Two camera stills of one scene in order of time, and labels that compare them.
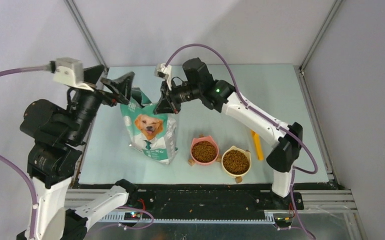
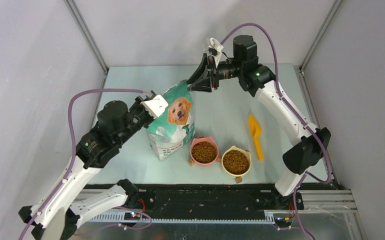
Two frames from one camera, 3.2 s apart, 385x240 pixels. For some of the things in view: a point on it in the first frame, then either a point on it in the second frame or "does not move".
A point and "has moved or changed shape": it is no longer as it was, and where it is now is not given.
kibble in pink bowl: [204, 151] does not move
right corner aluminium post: [334, 8] does not move
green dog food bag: [153, 135] has moved or changed shape
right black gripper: [168, 103] -> [203, 84]
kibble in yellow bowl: [235, 162] does not move
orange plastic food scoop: [258, 144] does not move
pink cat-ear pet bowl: [204, 150] does not move
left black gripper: [122, 86] -> [137, 103]
